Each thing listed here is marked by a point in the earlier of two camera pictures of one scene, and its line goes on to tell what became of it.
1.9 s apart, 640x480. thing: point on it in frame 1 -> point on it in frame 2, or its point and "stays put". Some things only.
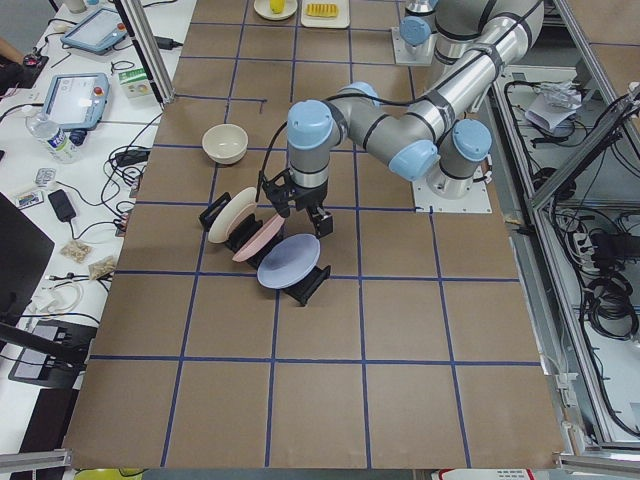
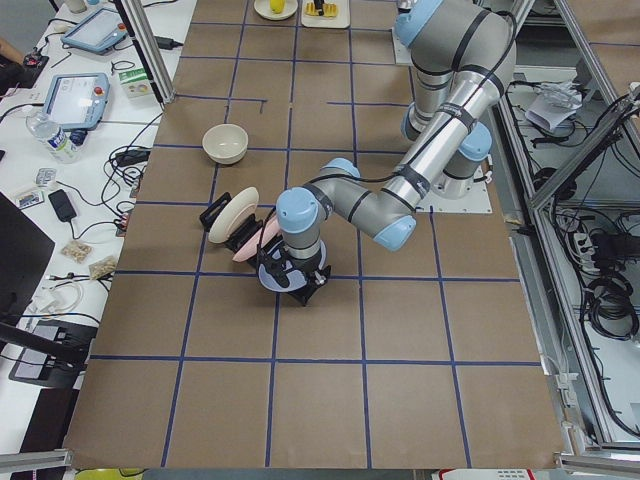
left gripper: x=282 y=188 -> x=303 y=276
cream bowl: x=225 y=143 stays put
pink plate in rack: x=261 y=238 stays put
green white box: x=135 y=83 stays put
